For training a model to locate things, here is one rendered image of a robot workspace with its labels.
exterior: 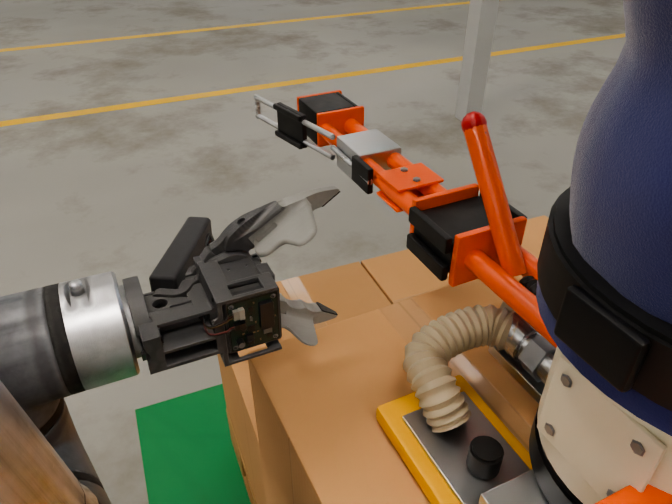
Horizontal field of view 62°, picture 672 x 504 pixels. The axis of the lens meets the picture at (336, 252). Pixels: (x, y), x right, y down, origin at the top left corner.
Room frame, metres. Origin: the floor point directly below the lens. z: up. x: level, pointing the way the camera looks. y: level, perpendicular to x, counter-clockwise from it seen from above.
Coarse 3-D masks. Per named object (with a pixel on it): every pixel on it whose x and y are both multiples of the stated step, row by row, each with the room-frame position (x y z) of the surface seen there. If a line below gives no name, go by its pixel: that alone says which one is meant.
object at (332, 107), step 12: (300, 96) 0.83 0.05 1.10; (312, 96) 0.82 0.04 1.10; (324, 96) 0.82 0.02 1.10; (336, 96) 0.82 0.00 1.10; (300, 108) 0.81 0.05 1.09; (312, 108) 0.77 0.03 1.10; (324, 108) 0.77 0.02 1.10; (336, 108) 0.77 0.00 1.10; (348, 108) 0.77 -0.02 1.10; (360, 108) 0.78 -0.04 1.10; (312, 120) 0.77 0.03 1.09; (324, 120) 0.75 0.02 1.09; (336, 120) 0.76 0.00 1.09; (360, 120) 0.78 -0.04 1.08; (312, 132) 0.77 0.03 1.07; (324, 144) 0.75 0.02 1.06
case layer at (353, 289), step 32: (544, 224) 1.34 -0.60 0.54; (384, 256) 1.18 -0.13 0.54; (288, 288) 1.05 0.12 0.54; (320, 288) 1.05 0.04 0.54; (352, 288) 1.05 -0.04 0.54; (384, 288) 1.05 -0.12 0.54; (416, 288) 1.05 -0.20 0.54; (224, 384) 0.97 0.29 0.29; (256, 448) 0.64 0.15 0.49; (256, 480) 0.69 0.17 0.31
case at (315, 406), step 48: (480, 288) 0.56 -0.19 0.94; (336, 336) 0.47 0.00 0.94; (384, 336) 0.47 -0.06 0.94; (288, 384) 0.40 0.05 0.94; (336, 384) 0.40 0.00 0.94; (384, 384) 0.40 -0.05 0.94; (480, 384) 0.40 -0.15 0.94; (288, 432) 0.34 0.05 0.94; (336, 432) 0.34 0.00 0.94; (384, 432) 0.34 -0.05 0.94; (528, 432) 0.34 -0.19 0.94; (288, 480) 0.34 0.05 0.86; (336, 480) 0.29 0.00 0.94; (384, 480) 0.29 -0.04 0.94
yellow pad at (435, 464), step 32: (384, 416) 0.34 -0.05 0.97; (416, 416) 0.33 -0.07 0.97; (480, 416) 0.33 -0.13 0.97; (416, 448) 0.30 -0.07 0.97; (448, 448) 0.30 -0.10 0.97; (480, 448) 0.28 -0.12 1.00; (512, 448) 0.30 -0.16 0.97; (416, 480) 0.28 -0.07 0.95; (448, 480) 0.27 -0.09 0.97; (480, 480) 0.27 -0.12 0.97
